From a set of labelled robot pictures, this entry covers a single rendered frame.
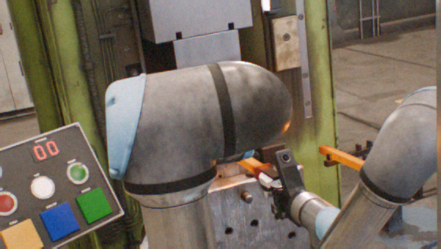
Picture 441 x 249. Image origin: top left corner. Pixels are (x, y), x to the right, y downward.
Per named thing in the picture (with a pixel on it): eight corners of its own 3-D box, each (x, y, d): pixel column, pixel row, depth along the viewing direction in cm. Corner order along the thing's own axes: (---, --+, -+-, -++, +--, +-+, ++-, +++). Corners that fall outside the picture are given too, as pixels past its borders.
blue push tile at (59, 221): (80, 228, 137) (67, 201, 137) (53, 242, 131) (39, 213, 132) (78, 230, 138) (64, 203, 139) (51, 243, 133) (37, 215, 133)
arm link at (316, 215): (326, 258, 112) (322, 221, 109) (300, 236, 122) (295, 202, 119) (358, 247, 114) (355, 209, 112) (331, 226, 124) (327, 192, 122)
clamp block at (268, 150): (287, 161, 177) (286, 142, 175) (264, 167, 175) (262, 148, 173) (272, 150, 188) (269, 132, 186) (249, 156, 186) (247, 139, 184)
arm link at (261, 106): (310, 35, 64) (240, 114, 112) (219, 50, 62) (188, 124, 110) (333, 131, 63) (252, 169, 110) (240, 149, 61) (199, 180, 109)
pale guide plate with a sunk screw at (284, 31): (301, 66, 184) (297, 15, 179) (277, 71, 181) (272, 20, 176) (298, 65, 186) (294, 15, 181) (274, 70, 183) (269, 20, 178)
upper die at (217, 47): (241, 61, 163) (238, 29, 160) (177, 73, 157) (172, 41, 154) (197, 45, 201) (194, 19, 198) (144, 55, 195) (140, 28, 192)
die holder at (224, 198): (314, 286, 186) (303, 165, 173) (209, 322, 175) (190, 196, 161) (248, 220, 237) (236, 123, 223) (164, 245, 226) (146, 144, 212)
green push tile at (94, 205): (113, 212, 143) (100, 186, 144) (89, 224, 138) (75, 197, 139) (110, 213, 144) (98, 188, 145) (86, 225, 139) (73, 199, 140)
